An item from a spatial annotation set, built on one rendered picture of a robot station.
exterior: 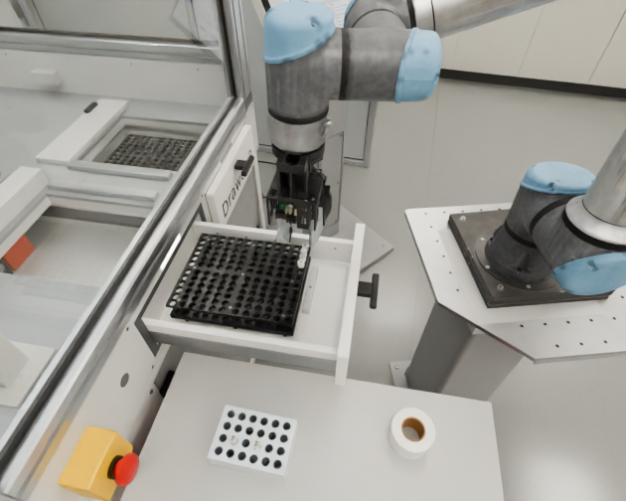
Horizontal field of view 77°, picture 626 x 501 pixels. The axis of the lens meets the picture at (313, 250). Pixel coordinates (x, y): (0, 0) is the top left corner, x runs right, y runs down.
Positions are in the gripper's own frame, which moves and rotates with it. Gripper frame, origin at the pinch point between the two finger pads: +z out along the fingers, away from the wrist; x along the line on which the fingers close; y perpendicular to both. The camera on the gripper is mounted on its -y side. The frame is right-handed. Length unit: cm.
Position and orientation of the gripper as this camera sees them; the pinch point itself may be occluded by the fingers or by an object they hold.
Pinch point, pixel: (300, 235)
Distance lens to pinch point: 68.2
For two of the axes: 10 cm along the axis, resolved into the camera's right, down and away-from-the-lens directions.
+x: 9.9, 1.4, -1.0
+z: -0.3, 6.7, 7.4
